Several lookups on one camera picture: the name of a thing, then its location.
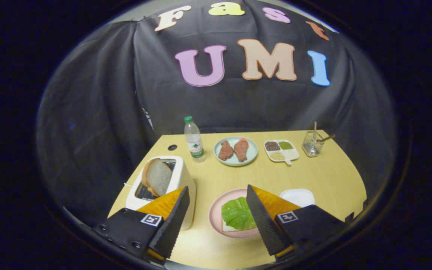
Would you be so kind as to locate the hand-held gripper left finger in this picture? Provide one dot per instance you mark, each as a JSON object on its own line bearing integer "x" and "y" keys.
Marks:
{"x": 173, "y": 225}

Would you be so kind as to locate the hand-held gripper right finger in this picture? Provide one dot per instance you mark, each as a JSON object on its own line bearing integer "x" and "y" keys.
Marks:
{"x": 264, "y": 225}

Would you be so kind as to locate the green lettuce leaf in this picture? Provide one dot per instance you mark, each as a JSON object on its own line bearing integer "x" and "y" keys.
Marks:
{"x": 238, "y": 213}

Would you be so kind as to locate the plain bread slice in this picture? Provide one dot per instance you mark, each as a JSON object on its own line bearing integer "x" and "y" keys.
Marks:
{"x": 158, "y": 176}

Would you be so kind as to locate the small white plate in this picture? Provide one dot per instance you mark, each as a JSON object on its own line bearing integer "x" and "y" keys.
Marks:
{"x": 298, "y": 197}

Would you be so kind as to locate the pink plate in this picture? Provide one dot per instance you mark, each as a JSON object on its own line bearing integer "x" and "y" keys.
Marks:
{"x": 216, "y": 213}

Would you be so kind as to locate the white toaster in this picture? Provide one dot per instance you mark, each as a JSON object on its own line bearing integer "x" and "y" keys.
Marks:
{"x": 178, "y": 167}

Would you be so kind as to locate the yellow beans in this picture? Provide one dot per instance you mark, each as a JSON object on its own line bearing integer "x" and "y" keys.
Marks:
{"x": 277, "y": 156}

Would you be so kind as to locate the pale blue plate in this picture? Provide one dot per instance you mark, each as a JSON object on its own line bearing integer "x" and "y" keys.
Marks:
{"x": 234, "y": 161}

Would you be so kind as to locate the white divided dish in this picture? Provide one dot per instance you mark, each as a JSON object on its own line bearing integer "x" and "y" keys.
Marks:
{"x": 291, "y": 153}

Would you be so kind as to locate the brown meat piece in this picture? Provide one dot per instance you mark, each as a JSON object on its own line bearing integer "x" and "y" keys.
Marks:
{"x": 241, "y": 150}
{"x": 225, "y": 150}

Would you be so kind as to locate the dark red beans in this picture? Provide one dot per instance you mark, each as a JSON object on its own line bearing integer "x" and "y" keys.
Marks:
{"x": 272, "y": 146}

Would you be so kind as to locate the green beans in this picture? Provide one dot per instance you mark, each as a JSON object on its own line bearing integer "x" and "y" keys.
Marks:
{"x": 285, "y": 145}

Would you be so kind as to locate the clear water bottle green cap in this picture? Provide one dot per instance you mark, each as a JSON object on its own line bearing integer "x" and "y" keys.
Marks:
{"x": 194, "y": 142}

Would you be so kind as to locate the clear utensil holder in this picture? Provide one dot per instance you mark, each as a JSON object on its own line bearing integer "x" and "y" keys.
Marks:
{"x": 312, "y": 146}

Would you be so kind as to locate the dark wooden utensil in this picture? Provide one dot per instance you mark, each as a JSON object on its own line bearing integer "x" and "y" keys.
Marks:
{"x": 328, "y": 138}

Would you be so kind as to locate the light wooden stick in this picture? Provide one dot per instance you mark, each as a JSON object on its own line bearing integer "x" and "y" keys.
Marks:
{"x": 315, "y": 129}

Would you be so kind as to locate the black backdrop cloth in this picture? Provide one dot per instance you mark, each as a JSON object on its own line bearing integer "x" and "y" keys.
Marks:
{"x": 238, "y": 108}

